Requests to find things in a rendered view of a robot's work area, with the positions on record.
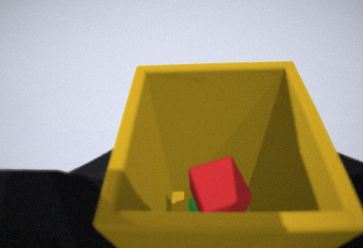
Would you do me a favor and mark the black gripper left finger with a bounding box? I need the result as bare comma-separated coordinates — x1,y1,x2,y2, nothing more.
0,149,117,248

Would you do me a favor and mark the olive-yellow square cup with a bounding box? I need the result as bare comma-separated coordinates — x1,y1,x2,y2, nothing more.
93,61,363,248

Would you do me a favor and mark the green block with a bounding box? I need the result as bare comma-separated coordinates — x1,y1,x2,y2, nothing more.
189,197,198,212

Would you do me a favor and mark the red cube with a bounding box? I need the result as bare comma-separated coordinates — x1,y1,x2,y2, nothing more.
189,156,252,212

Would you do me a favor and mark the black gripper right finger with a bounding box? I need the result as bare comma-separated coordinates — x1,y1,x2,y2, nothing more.
337,152,363,248

